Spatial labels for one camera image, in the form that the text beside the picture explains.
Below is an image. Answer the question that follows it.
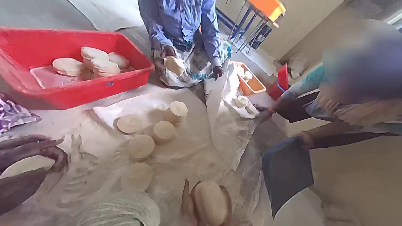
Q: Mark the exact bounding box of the large white sheet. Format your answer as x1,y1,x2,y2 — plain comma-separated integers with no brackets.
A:
67,0,144,31

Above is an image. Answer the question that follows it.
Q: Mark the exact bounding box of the stack of round dough sheets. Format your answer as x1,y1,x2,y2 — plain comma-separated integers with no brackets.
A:
192,181,229,226
52,57,84,77
127,135,156,161
117,114,146,134
81,46,110,70
92,58,121,78
108,52,130,69
165,101,188,127
164,56,186,76
0,155,56,180
152,120,176,145
121,162,154,193

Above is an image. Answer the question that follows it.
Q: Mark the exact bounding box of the white plastic bag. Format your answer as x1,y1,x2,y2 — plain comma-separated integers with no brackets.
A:
285,53,309,80

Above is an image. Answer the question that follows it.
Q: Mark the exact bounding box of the white sack sheet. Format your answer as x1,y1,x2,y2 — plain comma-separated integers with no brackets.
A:
204,67,261,172

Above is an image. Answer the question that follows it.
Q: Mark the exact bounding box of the large floury cloth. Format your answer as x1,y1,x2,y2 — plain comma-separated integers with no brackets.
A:
3,83,267,226

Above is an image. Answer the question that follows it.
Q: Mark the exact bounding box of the dark sheet with blue edge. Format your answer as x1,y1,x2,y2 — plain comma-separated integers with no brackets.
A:
262,136,315,220

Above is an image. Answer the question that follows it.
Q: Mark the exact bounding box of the person's right hand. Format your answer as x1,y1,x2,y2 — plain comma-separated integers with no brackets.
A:
219,185,232,226

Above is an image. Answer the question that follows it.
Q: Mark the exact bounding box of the orange chair with metal legs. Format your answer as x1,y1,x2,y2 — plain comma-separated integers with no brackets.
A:
227,0,286,54

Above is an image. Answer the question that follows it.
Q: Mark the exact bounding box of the large red plastic tub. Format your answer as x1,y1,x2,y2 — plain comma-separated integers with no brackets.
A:
0,27,156,110

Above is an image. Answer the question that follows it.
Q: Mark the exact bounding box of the purple and white patterned cloth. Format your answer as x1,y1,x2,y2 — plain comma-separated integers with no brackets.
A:
0,92,42,135

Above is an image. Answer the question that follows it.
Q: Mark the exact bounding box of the person's left hand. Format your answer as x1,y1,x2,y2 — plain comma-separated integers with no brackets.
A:
180,178,205,226

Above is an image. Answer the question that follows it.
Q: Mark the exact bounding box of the orange plastic tray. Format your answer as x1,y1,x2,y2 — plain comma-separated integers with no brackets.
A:
229,61,267,96

